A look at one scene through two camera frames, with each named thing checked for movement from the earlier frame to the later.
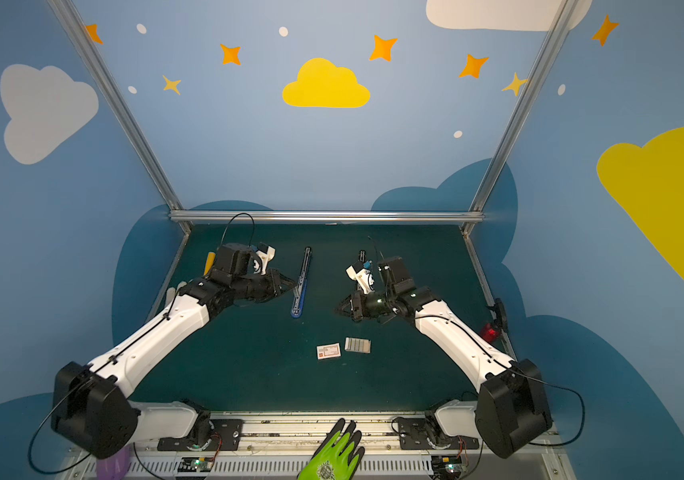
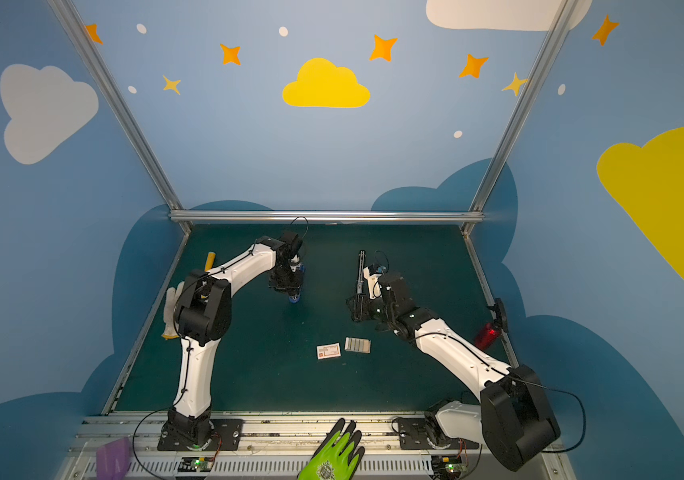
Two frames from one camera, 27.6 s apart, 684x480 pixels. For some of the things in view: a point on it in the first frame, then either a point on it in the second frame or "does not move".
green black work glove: [337, 457] does not move
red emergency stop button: [488, 333] does not move
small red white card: [331, 350] does not move
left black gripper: [266, 285] -> [288, 282]
